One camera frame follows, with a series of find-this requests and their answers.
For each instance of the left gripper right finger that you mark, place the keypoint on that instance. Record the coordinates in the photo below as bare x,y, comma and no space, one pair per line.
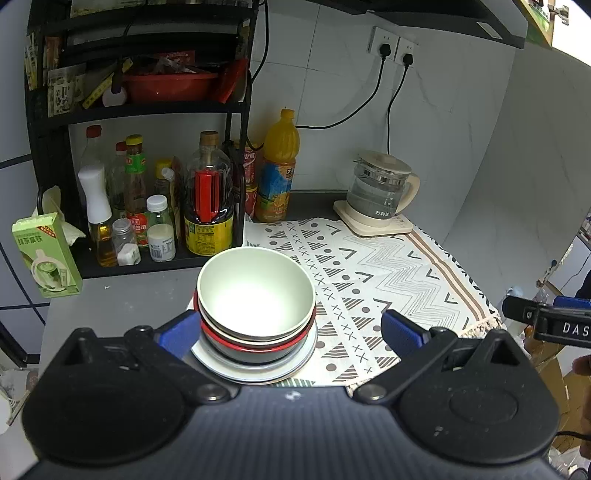
421,351

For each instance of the white blue-rimmed plate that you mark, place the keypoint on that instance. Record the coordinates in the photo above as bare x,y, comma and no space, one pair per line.
255,374

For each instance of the white cap oil bottle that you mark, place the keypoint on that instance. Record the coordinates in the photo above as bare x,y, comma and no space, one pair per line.
99,214

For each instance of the red rimmed bowl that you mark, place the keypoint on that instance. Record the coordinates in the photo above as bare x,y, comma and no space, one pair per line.
232,341

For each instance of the cream kettle base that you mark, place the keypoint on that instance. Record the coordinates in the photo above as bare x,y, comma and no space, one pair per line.
365,226

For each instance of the white pill jar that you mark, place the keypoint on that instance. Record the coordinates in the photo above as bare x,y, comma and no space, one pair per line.
160,231

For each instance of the patterned table mat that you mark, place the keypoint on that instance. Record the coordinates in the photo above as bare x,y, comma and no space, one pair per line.
357,280

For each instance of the orange juice bottle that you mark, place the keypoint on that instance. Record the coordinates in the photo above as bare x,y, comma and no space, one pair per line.
280,149

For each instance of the pale green bowl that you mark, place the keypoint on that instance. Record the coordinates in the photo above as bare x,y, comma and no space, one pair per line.
256,292

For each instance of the dark grey bowl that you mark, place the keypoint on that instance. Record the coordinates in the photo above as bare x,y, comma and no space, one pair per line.
253,356

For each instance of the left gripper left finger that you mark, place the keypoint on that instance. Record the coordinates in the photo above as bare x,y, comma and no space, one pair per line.
161,351

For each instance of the red basin on shelf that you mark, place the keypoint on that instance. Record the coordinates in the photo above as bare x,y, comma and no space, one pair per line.
148,88

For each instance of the soy sauce bottle red handle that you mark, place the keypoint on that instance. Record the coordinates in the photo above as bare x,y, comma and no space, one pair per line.
209,204

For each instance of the white wall socket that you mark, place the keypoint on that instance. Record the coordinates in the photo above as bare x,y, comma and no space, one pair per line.
399,46

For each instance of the green tea box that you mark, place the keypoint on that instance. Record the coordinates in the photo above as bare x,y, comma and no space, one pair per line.
47,256

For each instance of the black kitchen shelf rack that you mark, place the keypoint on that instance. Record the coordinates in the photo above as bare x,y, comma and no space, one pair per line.
74,77

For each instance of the glass electric kettle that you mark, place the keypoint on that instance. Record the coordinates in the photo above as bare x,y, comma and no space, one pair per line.
382,186

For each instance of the red drink can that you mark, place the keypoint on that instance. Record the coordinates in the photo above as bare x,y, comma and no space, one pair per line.
249,162

